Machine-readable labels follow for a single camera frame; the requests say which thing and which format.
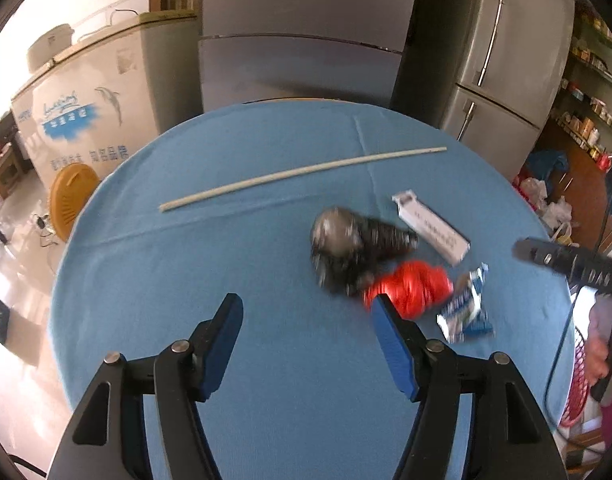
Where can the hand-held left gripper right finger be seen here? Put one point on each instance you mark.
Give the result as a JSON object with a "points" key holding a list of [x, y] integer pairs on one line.
{"points": [[393, 355]]}

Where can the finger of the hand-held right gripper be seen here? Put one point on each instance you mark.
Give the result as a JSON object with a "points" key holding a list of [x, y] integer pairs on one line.
{"points": [[571, 262]]}

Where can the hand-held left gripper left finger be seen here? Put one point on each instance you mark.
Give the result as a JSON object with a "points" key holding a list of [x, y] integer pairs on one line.
{"points": [[218, 350]]}

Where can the red plastic bag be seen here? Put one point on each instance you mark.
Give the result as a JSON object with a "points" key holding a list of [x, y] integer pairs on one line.
{"points": [[416, 285]]}

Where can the red plastic basket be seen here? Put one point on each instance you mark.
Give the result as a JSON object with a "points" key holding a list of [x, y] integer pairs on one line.
{"points": [[578, 390]]}

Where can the blue and white wrapper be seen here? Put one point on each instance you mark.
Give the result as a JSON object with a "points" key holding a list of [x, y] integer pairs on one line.
{"points": [[463, 315]]}

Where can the black plastic bag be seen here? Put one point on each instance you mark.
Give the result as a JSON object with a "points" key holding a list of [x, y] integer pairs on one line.
{"points": [[341, 240]]}

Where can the long white carton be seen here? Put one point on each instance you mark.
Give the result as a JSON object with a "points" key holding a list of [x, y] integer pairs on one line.
{"points": [[431, 227]]}

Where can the person's right hand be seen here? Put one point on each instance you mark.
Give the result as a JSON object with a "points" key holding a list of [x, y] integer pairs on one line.
{"points": [[597, 355]]}

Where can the white shopping bag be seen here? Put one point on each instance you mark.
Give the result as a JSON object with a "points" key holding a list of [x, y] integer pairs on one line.
{"points": [[558, 212]]}

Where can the red shopping bag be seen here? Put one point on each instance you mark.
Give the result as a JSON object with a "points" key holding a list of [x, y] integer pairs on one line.
{"points": [[520, 182]]}

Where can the large blue plastic sack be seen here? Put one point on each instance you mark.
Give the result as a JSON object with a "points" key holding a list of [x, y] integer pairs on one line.
{"points": [[546, 162]]}

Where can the blue tablecloth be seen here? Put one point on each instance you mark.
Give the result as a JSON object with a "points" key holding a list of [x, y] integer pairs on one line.
{"points": [[235, 240]]}

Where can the wooden shelf with goods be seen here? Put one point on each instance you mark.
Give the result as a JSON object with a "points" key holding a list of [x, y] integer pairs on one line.
{"points": [[596, 110]]}

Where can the long white stick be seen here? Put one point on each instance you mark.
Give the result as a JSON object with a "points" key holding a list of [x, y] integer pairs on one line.
{"points": [[296, 174]]}

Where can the yellow floor fan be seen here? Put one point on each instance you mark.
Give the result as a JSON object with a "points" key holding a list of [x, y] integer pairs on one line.
{"points": [[68, 200]]}

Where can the white power strip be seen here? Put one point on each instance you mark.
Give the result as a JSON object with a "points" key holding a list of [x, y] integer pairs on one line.
{"points": [[41, 221]]}

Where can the silver two-door refrigerator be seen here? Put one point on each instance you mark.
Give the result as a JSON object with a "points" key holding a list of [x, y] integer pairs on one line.
{"points": [[516, 35]]}

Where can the white chest freezer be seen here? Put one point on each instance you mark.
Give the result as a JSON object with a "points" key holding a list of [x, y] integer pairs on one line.
{"points": [[85, 110]]}

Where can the grey multi-door refrigerator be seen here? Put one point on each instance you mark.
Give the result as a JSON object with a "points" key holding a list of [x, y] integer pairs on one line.
{"points": [[296, 60]]}

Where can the white rice cooker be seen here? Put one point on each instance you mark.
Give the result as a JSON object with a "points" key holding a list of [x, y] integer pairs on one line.
{"points": [[48, 45]]}

